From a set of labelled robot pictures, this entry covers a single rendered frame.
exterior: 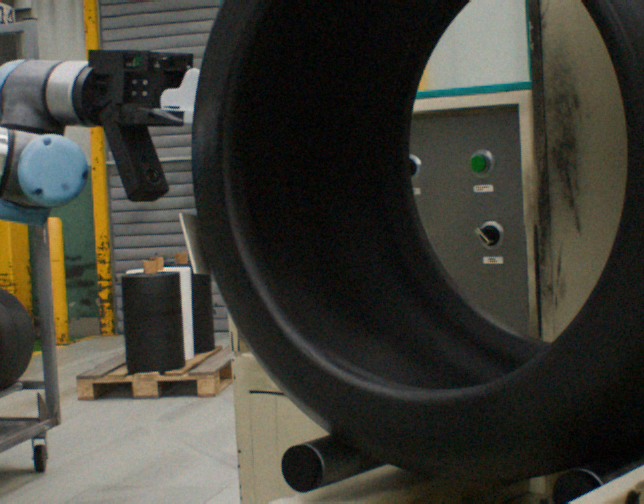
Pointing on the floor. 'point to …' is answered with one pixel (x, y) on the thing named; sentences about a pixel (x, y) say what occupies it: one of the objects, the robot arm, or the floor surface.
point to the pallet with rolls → (164, 335)
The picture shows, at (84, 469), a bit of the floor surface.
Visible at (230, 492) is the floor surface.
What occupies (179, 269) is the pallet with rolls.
